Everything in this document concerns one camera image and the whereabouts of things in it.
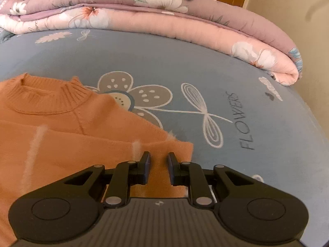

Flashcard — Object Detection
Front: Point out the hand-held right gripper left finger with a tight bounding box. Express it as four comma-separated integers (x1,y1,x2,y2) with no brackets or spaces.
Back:
60,151,151,207

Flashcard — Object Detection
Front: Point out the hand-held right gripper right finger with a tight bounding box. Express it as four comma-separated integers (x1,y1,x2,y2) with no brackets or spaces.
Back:
168,152,260,207

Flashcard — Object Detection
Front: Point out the orange striped sweater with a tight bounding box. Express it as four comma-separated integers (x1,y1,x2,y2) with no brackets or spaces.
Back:
0,72,194,247

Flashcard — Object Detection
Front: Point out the bed with blue floral sheet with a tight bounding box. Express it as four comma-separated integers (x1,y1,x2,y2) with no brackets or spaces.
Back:
0,28,329,247

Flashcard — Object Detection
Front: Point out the pink floral quilt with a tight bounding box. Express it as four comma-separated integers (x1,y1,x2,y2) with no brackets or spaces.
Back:
0,0,303,86

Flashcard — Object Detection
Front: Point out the blue pillow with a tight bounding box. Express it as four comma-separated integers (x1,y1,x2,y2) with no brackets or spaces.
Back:
0,29,13,45

